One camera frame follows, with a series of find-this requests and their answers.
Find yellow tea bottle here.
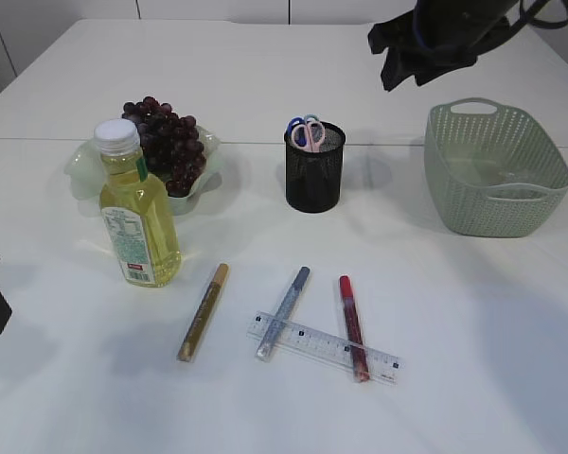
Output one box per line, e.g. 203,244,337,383
93,118,181,288

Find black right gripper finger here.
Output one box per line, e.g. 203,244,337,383
415,49,478,86
367,10,415,92

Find clear plastic ruler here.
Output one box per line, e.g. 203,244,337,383
247,312,403,384

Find blue scissors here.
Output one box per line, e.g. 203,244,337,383
287,114,324,151

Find gold glitter pen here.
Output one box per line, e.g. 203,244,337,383
176,263,229,362

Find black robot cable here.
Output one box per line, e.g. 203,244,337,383
520,0,568,28

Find silver glitter pen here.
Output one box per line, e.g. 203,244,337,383
256,266,311,361

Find purple grape bunch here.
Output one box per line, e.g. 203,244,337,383
121,96,204,197

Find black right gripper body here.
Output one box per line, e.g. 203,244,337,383
406,0,521,61

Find red glitter pen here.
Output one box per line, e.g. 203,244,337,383
339,275,370,382

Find pink scissors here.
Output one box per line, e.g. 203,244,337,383
290,120,326,152

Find green wavy glass plate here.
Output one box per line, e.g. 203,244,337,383
64,126,223,216

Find black mesh pen holder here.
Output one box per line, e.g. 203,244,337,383
284,122,346,213

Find light green woven basket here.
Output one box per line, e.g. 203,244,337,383
424,97,568,238

